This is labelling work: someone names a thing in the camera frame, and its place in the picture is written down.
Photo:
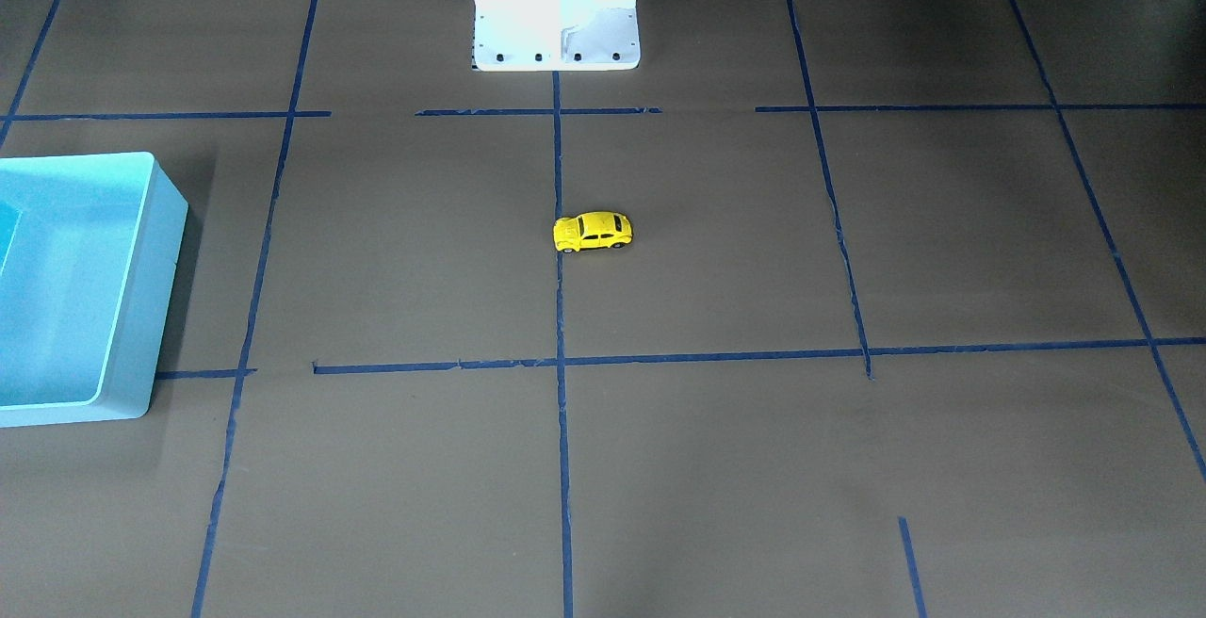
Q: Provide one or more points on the yellow beetle toy car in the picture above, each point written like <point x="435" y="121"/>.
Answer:
<point x="592" y="231"/>

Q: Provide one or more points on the light blue plastic bin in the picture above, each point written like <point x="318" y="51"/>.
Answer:
<point x="90" y="251"/>

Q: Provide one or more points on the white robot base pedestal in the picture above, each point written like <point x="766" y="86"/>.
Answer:
<point x="521" y="36"/>

